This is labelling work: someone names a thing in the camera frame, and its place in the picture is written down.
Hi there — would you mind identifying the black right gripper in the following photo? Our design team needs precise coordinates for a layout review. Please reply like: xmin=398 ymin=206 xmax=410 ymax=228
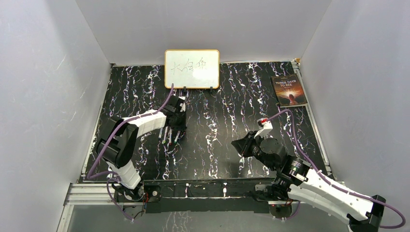
xmin=232 ymin=131 xmax=276 ymax=171

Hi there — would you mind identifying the white pen red tip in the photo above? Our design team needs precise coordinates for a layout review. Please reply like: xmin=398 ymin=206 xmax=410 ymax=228
xmin=168 ymin=128 xmax=173 ymax=145

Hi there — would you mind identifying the white pen green tip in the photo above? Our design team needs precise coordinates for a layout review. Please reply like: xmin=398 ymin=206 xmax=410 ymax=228
xmin=162 ymin=127 xmax=168 ymax=144

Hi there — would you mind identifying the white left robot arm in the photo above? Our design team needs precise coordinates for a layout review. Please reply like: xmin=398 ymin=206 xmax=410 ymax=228
xmin=96 ymin=95 xmax=187 ymax=201

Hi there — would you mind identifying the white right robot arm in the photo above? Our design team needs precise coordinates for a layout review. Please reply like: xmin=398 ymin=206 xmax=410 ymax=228
xmin=231 ymin=131 xmax=385 ymax=232

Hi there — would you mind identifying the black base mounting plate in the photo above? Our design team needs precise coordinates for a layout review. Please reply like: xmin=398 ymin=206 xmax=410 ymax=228
xmin=144 ymin=178 xmax=278 ymax=213

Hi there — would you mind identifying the white dry-erase board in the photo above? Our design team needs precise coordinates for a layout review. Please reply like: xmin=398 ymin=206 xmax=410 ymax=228
xmin=164 ymin=49 xmax=220 ymax=89

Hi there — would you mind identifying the dark Three Days book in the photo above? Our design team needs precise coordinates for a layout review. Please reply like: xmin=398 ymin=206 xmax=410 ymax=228
xmin=272 ymin=74 xmax=308 ymax=108

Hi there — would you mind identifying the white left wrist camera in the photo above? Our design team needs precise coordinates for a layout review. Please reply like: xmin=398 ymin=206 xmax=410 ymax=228
xmin=180 ymin=102 xmax=186 ymax=112

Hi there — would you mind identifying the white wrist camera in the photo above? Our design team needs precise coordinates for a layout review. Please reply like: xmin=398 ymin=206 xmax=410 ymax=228
xmin=255 ymin=118 xmax=273 ymax=137
xmin=180 ymin=102 xmax=186 ymax=112

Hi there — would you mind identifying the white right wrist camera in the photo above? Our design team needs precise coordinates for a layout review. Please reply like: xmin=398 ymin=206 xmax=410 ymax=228
xmin=255 ymin=118 xmax=273 ymax=137

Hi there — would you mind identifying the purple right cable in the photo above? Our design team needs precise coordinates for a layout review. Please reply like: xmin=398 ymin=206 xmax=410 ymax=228
xmin=259 ymin=109 xmax=407 ymax=230

